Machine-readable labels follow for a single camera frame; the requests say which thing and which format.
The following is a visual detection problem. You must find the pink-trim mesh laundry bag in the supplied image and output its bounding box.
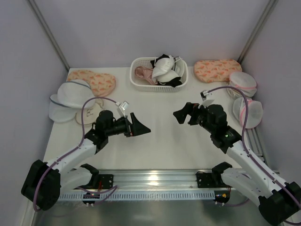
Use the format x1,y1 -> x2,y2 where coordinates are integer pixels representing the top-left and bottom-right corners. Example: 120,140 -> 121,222
232,97 -> 263,129

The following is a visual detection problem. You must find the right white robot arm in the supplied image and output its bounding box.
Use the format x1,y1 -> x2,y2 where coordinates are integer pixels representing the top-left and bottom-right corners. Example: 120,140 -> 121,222
173,102 -> 301,226

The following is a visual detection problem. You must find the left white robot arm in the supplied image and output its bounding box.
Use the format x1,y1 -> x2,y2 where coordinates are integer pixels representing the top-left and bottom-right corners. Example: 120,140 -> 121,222
21,110 -> 151,211

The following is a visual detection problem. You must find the black bra in basket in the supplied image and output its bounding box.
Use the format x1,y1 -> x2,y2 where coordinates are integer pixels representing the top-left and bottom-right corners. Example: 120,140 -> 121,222
157,54 -> 182,88

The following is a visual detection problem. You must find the cream laundry bag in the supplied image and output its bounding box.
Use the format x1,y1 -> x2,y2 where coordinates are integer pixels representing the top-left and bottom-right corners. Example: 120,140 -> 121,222
75,99 -> 104,125

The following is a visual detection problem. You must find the right floral laundry bag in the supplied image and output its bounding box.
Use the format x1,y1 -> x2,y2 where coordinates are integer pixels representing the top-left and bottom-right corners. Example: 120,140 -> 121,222
194,59 -> 242,83

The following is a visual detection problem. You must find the floral laundry bag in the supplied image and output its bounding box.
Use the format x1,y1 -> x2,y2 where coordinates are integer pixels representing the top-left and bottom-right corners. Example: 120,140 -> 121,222
67,70 -> 116,97
194,59 -> 242,83

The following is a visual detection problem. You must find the white bra in basket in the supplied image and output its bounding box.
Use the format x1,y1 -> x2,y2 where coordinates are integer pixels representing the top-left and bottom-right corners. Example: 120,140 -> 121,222
150,56 -> 185,83

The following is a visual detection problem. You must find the left floral laundry bag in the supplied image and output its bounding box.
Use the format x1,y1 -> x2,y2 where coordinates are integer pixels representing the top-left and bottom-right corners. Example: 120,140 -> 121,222
67,70 -> 116,97

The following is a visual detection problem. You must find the pink bra in basket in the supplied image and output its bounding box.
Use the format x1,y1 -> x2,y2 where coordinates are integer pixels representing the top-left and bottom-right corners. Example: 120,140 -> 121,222
135,66 -> 157,85

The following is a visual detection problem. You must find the white blue-trim mesh bag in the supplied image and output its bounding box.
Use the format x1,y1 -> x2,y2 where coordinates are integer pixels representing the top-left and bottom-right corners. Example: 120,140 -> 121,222
48,79 -> 95,123

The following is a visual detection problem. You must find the white plastic basket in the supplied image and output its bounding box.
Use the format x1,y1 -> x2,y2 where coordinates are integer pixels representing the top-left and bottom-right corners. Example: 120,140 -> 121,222
130,55 -> 189,92

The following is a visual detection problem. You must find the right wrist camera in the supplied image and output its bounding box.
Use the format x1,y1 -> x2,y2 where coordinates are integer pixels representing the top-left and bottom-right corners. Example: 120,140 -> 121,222
200,90 -> 215,107

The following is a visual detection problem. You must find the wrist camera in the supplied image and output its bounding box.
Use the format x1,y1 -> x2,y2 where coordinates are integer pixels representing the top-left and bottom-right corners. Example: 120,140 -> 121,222
200,90 -> 215,107
119,101 -> 129,111

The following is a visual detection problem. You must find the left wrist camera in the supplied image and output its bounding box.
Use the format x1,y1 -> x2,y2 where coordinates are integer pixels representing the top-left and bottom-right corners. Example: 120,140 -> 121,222
119,101 -> 129,111

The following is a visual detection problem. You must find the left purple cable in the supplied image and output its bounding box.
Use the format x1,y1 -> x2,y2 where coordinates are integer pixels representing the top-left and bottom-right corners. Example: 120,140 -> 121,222
32,97 -> 119,212

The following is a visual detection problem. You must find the right side aluminium rail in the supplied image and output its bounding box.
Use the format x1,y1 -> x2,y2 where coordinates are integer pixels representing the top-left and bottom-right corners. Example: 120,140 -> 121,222
246,127 -> 269,165

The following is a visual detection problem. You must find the aluminium mounting rail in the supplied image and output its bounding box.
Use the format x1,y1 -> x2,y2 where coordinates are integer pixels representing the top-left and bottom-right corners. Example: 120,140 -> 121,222
70,169 -> 280,189

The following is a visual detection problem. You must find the white slotted cable duct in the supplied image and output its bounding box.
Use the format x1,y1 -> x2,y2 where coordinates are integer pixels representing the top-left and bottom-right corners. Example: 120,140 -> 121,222
58,189 -> 215,202

